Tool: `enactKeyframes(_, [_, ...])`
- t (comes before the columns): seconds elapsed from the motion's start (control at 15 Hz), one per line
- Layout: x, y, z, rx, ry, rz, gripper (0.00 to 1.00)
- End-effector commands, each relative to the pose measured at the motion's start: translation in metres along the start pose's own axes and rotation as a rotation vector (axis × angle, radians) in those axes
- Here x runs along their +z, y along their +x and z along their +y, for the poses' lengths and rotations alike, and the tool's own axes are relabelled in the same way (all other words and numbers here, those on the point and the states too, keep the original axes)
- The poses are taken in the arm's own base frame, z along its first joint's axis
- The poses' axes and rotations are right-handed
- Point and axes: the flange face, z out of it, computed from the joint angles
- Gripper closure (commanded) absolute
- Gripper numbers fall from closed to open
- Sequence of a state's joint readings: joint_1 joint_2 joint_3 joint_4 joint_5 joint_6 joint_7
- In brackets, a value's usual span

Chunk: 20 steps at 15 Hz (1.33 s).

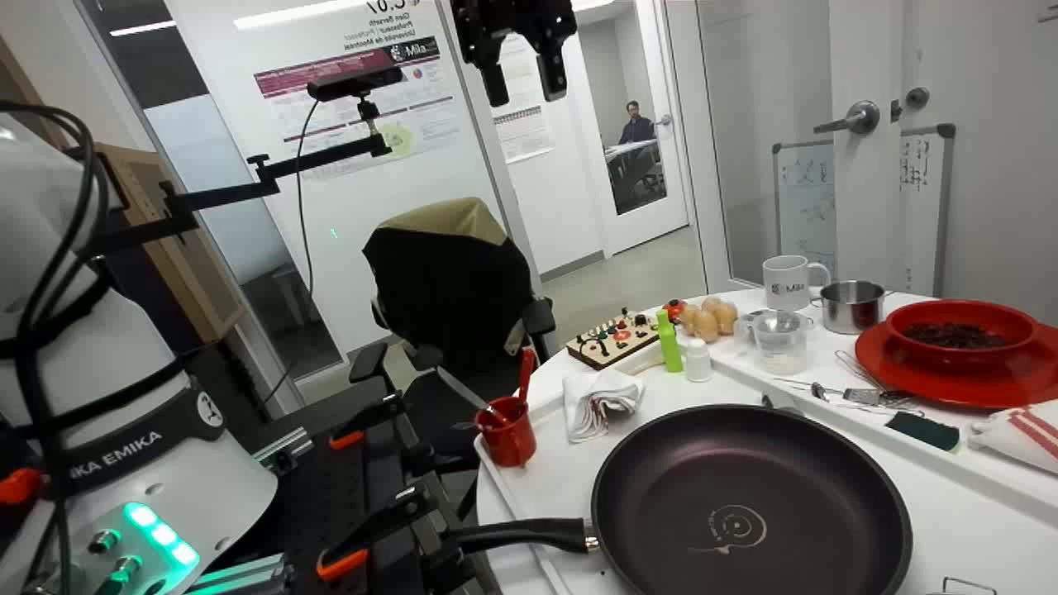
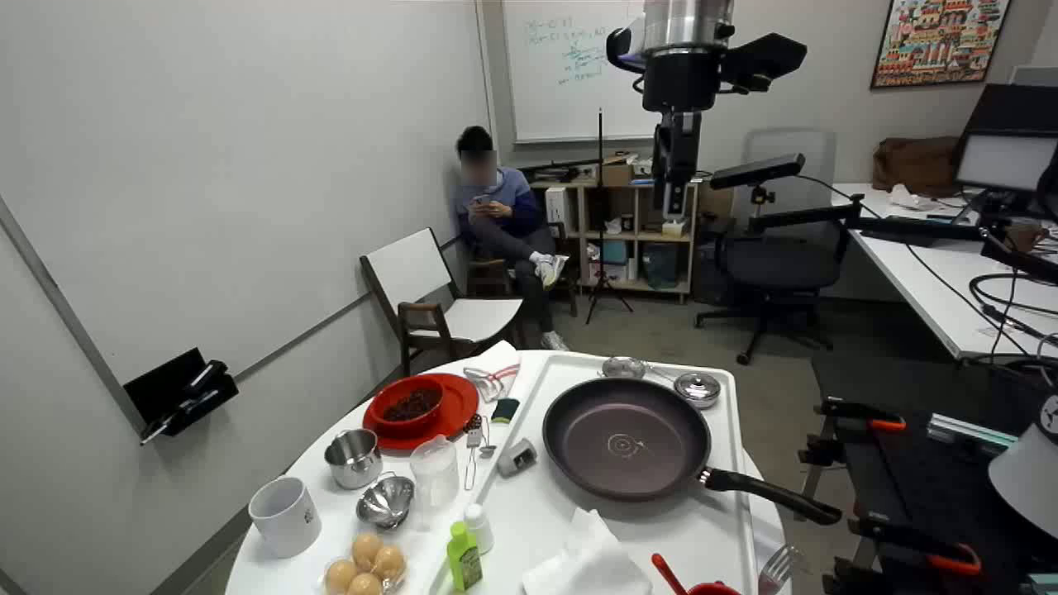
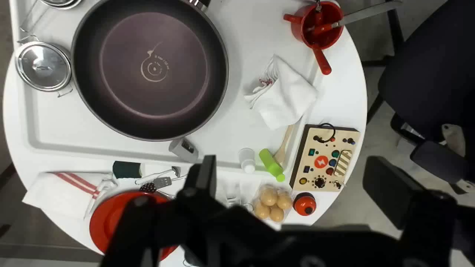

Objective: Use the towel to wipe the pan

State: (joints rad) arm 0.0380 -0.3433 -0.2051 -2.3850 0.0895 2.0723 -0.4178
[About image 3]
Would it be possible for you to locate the black frying pan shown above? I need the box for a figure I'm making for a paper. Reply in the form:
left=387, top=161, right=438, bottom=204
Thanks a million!
left=71, top=0, right=230, bottom=142

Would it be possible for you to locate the black office chair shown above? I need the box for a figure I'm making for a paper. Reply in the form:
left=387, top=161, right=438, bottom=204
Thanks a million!
left=360, top=0, right=475, bottom=197

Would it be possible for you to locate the white cloth with red stripes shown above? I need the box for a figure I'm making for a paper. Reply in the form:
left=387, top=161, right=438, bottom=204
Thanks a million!
left=20, top=169, right=117, bottom=219

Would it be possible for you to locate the dark green block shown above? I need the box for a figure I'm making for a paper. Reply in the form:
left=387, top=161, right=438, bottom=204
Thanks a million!
left=111, top=160, right=144, bottom=181

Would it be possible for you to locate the white towel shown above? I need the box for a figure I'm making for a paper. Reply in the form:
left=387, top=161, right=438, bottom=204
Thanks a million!
left=245, top=53, right=319, bottom=132

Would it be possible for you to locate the steel pot with wire handle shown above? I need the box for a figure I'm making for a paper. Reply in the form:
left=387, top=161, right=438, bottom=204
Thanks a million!
left=13, top=28, right=74, bottom=95

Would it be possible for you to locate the small white bottle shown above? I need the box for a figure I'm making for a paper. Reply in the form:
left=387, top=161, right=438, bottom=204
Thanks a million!
left=237, top=147, right=258, bottom=175

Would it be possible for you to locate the clear plastic cup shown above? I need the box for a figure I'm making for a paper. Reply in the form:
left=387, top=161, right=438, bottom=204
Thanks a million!
left=219, top=172, right=258, bottom=204

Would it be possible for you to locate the pale wooden spoon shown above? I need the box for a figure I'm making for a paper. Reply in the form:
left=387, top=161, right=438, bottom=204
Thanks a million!
left=273, top=120, right=301, bottom=167

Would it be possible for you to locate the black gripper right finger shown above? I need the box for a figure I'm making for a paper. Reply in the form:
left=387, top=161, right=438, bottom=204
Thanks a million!
left=362, top=155, right=457, bottom=234

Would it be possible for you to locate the round bread roll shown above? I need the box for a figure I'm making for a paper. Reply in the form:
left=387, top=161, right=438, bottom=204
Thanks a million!
left=276, top=191, right=294, bottom=210
left=259, top=187, right=279, bottom=207
left=252, top=200, right=271, bottom=221
left=267, top=204, right=286, bottom=224

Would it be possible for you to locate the wooden busy board toy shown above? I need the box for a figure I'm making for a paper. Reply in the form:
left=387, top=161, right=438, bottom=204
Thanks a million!
left=288, top=123, right=362, bottom=193

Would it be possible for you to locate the green squeeze bottle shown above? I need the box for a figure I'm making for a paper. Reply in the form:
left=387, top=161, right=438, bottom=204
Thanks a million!
left=258, top=147, right=288, bottom=184

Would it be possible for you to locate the red measuring cup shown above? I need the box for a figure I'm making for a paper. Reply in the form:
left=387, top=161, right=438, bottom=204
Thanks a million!
left=282, top=0, right=346, bottom=77

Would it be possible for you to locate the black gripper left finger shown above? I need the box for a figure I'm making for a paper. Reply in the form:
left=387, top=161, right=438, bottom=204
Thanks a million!
left=182, top=154, right=218, bottom=198

